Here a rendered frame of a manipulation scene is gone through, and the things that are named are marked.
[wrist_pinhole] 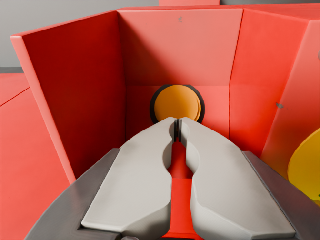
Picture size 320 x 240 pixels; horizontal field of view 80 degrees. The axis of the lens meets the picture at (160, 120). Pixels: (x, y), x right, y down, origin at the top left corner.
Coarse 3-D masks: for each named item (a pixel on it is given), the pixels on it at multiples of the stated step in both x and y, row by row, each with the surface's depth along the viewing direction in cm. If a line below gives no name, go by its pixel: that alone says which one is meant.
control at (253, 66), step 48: (48, 48) 6; (96, 48) 10; (144, 48) 15; (192, 48) 15; (240, 48) 14; (288, 48) 8; (48, 96) 6; (96, 96) 10; (144, 96) 17; (240, 96) 14; (288, 96) 9; (96, 144) 10; (240, 144) 14; (288, 144) 10
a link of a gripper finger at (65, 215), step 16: (112, 160) 8; (80, 176) 8; (96, 176) 8; (64, 192) 7; (80, 192) 7; (96, 192) 7; (48, 208) 6; (64, 208) 6; (80, 208) 6; (48, 224) 6; (64, 224) 6; (80, 224) 6
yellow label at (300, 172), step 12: (300, 144) 10; (312, 144) 10; (300, 156) 11; (312, 156) 10; (288, 168) 11; (300, 168) 11; (312, 168) 11; (300, 180) 12; (312, 180) 12; (312, 192) 12
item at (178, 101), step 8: (168, 88) 16; (176, 88) 16; (184, 88) 16; (160, 96) 16; (168, 96) 16; (176, 96) 16; (184, 96) 16; (192, 96) 15; (160, 104) 16; (168, 104) 16; (176, 104) 16; (184, 104) 15; (192, 104) 15; (160, 112) 16; (168, 112) 16; (176, 112) 16; (184, 112) 15; (192, 112) 15; (160, 120) 16
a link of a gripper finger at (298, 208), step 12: (252, 156) 8; (264, 168) 8; (264, 180) 7; (276, 180) 7; (276, 192) 7; (288, 192) 7; (300, 192) 7; (288, 204) 6; (300, 204) 6; (312, 204) 6; (288, 216) 6; (300, 216) 6; (312, 216) 6; (300, 228) 6; (312, 228) 6
